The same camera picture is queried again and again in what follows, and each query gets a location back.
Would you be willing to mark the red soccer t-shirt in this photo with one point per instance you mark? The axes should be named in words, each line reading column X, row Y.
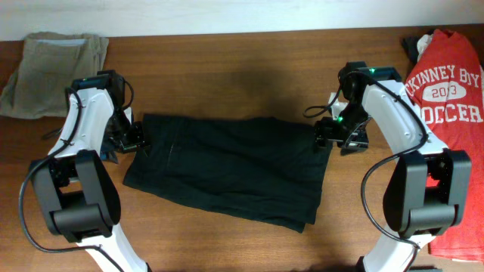
column 447, row 87

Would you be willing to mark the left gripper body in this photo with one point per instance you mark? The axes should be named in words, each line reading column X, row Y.
column 122, row 134

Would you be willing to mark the dark garment at table corner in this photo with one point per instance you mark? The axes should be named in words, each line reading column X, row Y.
column 409, row 45

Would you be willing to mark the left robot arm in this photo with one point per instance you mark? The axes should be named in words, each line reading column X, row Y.
column 76, row 195

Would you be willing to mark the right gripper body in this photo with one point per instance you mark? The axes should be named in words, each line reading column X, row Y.
column 350, row 134

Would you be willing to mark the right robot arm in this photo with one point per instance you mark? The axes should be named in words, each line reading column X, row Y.
column 427, row 192

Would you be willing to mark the black shorts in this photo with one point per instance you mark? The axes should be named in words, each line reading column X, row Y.
column 261, row 169

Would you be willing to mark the folded khaki shorts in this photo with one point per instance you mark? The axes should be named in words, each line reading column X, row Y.
column 50, row 62

